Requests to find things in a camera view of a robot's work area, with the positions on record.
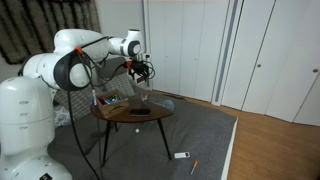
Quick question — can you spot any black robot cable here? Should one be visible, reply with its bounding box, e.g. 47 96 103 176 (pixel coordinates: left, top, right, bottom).
66 36 156 180

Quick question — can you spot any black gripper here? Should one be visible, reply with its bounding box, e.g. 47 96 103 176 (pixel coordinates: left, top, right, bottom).
129 61 150 84

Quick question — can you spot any white remote control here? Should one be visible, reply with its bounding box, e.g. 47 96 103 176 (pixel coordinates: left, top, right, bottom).
174 152 190 159

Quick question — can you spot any round wooden side table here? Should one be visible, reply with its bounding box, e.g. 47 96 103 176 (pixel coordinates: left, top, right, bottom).
90 96 173 163

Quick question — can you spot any black case on table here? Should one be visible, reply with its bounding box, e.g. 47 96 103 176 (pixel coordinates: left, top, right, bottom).
129 109 151 116

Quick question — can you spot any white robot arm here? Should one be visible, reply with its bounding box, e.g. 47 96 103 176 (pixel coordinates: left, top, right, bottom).
0 29 143 180

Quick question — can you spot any cardboard box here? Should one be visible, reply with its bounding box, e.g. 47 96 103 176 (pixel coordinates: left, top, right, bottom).
96 90 129 118

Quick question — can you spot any plaid grey pillow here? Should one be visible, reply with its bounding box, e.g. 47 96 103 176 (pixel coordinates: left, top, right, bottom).
54 73 135 122

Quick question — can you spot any grey mattress blanket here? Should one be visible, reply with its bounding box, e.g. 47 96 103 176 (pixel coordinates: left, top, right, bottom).
48 99 237 180

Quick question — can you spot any orange tipped pen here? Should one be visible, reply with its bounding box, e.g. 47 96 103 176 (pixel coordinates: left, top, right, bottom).
190 161 198 175

